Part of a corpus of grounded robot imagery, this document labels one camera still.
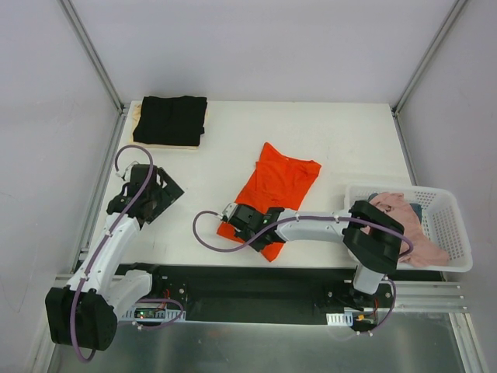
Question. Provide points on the folded beige t shirt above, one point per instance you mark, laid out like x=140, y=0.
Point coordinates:
x=135, y=117

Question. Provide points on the right white cable duct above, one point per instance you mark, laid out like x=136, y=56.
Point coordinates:
x=339, y=319

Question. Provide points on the white plastic laundry basket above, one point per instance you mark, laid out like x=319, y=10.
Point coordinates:
x=441, y=219

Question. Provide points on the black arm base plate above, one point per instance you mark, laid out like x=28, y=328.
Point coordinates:
x=296, y=296

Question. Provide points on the orange t shirt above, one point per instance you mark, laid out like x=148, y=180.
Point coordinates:
x=278, y=181

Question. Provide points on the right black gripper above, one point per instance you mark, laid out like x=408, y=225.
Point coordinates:
x=241, y=224

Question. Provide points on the right aluminium frame post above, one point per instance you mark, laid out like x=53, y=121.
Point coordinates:
x=450, y=19

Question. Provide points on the left green circuit board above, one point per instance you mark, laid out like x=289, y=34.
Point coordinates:
x=149, y=313

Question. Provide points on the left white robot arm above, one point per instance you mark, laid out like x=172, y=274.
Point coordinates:
x=86, y=311

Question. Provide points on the teal blue t shirt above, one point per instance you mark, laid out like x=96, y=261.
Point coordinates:
x=417, y=210

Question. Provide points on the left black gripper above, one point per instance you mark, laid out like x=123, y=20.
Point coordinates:
x=158, y=193

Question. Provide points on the aluminium frame post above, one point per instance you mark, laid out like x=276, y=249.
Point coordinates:
x=74, y=19
x=450, y=19

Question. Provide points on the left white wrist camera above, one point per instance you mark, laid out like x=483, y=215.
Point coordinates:
x=125, y=173

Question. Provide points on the pink t shirt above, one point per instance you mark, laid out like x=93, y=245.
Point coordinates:
x=425, y=253

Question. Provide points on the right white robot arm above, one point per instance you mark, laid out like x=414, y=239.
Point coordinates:
x=372, y=236

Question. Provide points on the folded black t shirt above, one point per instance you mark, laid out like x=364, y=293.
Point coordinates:
x=175, y=122

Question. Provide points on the left aluminium frame post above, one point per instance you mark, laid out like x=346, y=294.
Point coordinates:
x=74, y=19

